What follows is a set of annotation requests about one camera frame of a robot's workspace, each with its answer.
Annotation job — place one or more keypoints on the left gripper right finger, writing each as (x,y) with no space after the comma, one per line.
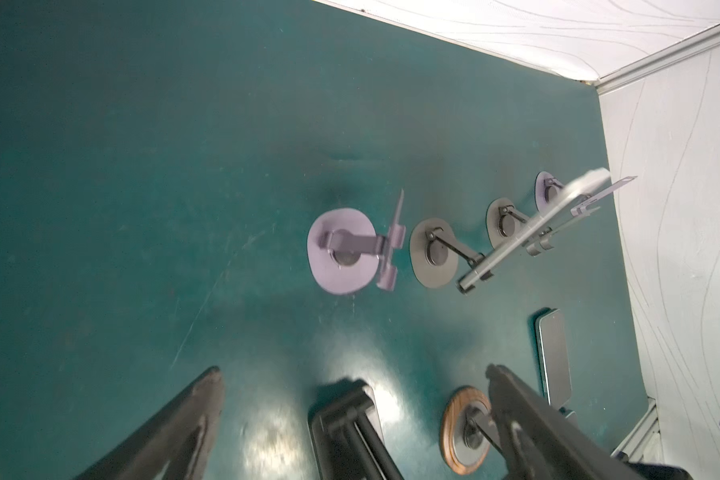
(537,441)

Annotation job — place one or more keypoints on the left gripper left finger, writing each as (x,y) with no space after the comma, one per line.
(176,442)

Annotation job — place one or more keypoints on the phone from lilac front stand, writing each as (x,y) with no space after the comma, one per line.
(553,358)

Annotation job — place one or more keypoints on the wooden round phone stand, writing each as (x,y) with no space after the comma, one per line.
(468,432)

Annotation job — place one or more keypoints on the lilac front phone stand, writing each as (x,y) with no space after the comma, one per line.
(346,254)

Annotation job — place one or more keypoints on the lilac phone stand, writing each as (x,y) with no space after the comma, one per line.
(547,187)
(346,254)

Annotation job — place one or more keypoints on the black phone stand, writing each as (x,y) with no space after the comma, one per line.
(346,434)

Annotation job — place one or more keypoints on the white round phone stand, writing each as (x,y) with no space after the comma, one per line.
(435,252)

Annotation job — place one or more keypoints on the grey round phone stand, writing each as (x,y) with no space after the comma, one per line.
(504,220)

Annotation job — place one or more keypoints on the lilac back phone stand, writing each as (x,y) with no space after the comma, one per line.
(547,187)

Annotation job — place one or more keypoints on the green table mat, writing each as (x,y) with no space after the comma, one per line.
(161,164)

